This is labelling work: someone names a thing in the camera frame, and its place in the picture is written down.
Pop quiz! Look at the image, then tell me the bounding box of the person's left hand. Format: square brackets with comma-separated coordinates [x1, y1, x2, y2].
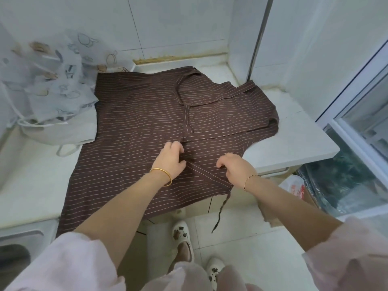
[151, 141, 187, 180]

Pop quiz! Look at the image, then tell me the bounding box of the person's right hand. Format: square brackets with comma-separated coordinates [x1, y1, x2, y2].
[216, 153, 258, 189]

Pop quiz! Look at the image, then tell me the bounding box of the brown striped garment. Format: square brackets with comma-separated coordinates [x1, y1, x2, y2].
[56, 66, 280, 237]

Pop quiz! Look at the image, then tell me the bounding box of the person's left forearm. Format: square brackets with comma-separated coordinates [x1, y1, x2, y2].
[73, 172, 171, 271]

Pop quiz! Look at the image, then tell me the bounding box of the person's right forearm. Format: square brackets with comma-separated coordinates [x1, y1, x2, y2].
[244, 176, 344, 252]

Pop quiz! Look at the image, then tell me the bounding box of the gold bangle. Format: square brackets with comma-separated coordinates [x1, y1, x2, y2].
[149, 168, 173, 187]

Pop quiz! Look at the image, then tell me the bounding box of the white slipper with charms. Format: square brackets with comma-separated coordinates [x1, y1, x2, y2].
[171, 221, 195, 265]
[206, 257, 227, 283]

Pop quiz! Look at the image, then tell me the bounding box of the white plastic bag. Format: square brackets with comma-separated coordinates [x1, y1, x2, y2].
[278, 175, 305, 204]

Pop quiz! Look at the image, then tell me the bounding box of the dark green plastic sheet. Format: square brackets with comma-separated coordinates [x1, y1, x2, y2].
[298, 147, 388, 216]

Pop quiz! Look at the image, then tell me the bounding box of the grey metal corner strip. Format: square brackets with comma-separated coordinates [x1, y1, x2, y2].
[246, 0, 275, 83]

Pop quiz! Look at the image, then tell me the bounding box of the white fabric bag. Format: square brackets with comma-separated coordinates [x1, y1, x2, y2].
[17, 116, 98, 157]

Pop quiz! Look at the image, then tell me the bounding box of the sheer white printed cloth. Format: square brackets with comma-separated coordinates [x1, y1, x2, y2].
[0, 26, 119, 126]

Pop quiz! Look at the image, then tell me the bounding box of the light pink clothing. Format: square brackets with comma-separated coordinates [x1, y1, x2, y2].
[4, 216, 388, 291]

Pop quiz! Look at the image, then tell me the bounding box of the grey washing machine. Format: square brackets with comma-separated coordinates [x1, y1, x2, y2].
[0, 219, 60, 287]

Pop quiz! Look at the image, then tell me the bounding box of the braided cord bracelet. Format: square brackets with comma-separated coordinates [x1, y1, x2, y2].
[242, 174, 261, 192]

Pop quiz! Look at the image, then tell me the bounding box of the white window frame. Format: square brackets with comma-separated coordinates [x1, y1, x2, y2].
[315, 39, 388, 218]

